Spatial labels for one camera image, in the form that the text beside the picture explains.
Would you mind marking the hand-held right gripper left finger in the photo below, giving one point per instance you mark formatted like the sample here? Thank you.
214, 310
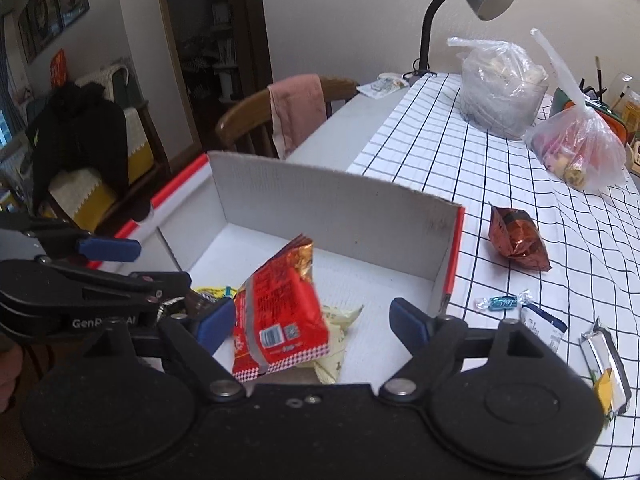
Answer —
217, 325

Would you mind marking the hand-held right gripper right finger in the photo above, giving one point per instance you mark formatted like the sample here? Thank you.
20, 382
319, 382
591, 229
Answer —
407, 320

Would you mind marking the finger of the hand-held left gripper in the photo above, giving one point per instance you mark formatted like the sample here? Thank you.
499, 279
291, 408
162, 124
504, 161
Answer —
167, 284
107, 250

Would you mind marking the dark red small packet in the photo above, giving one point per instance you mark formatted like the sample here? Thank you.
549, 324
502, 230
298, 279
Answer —
200, 305

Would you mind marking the red snack packet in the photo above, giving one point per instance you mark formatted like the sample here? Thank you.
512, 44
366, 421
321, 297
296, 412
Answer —
280, 310

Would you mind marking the pale yellow snack packet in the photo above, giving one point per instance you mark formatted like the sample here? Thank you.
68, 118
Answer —
334, 355

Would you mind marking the red cardboard box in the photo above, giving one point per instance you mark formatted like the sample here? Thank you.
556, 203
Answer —
325, 210

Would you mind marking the brown foil snack packet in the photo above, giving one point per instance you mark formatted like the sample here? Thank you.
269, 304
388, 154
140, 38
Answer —
520, 240

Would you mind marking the blue and white snack packet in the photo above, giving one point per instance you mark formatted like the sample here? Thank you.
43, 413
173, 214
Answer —
547, 330

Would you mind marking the clear plastic bag red snacks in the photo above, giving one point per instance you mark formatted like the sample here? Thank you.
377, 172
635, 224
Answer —
575, 145

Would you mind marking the clear plastic bag pale snacks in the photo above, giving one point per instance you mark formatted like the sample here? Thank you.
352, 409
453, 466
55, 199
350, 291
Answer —
500, 95

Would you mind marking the person's left hand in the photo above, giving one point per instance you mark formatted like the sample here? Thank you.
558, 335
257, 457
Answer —
7, 377

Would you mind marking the armchair with yellow cushion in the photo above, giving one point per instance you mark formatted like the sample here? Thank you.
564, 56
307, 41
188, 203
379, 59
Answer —
100, 190

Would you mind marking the blue wrapped candy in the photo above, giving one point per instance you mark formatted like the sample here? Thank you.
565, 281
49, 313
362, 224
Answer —
502, 302

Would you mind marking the black jacket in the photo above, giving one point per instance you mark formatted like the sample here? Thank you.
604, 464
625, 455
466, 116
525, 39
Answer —
85, 135

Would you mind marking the white checkered tablecloth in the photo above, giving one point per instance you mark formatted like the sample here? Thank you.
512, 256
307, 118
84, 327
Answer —
425, 160

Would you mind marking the wooden chair with towel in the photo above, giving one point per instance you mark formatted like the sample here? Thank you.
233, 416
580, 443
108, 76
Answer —
240, 120

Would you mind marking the black and silver snack packet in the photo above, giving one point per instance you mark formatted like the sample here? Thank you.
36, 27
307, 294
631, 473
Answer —
607, 355

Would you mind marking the pink towel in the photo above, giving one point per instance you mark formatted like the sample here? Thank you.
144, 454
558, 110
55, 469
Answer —
295, 110

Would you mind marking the white sachet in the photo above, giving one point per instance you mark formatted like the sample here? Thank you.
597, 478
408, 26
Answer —
380, 87

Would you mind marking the dark bookshelf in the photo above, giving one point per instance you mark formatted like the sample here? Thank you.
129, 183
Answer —
210, 35

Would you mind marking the orange folding container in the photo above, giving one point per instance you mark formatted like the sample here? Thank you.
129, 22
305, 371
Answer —
619, 124

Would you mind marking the dark tipped brush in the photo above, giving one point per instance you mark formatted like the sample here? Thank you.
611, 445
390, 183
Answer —
598, 75

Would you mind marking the red wall decoration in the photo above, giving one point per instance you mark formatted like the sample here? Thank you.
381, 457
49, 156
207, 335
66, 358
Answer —
59, 69

